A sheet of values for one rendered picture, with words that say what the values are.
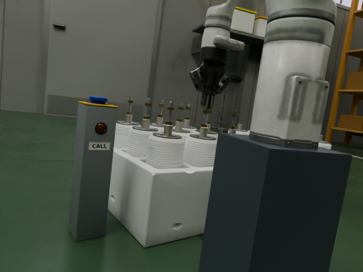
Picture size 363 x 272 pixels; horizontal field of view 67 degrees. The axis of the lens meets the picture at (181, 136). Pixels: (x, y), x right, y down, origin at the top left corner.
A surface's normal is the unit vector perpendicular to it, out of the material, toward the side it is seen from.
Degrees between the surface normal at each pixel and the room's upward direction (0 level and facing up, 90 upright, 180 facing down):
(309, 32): 90
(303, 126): 90
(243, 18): 90
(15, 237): 0
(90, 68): 90
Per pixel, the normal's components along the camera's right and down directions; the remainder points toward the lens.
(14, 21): 0.33, 0.15
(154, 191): 0.58, 0.17
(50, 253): 0.13, -0.98
